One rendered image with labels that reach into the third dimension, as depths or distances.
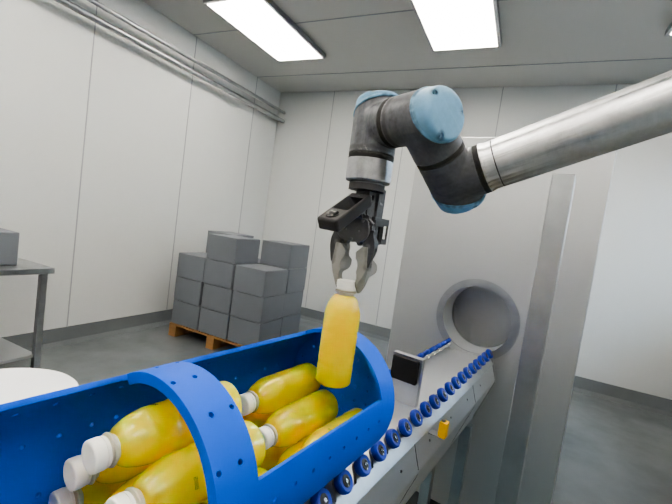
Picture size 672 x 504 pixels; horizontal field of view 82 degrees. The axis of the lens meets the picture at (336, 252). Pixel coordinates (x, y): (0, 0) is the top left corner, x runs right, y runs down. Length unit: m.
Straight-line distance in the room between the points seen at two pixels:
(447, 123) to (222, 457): 0.57
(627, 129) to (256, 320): 3.55
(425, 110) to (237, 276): 3.51
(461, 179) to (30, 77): 3.85
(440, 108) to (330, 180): 5.18
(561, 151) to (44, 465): 0.88
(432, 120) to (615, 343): 4.80
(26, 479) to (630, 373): 5.22
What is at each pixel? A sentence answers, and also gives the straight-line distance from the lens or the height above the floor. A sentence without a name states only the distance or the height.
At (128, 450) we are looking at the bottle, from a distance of 0.58.
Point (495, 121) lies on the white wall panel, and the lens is 5.38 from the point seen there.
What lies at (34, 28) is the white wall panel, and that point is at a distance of 4.32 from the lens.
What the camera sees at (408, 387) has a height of 0.98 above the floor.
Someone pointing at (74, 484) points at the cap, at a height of 1.10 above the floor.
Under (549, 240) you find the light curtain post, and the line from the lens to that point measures 1.30.
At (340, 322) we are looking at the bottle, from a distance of 0.74.
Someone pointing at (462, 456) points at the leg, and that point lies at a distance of 2.12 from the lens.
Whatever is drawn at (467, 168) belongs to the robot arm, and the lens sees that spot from 0.72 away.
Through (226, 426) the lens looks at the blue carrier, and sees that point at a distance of 0.55.
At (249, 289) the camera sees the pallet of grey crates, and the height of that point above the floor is 0.71.
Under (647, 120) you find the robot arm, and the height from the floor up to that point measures 1.67.
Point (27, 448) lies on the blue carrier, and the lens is 0.70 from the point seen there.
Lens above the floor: 1.46
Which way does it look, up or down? 4 degrees down
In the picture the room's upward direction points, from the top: 8 degrees clockwise
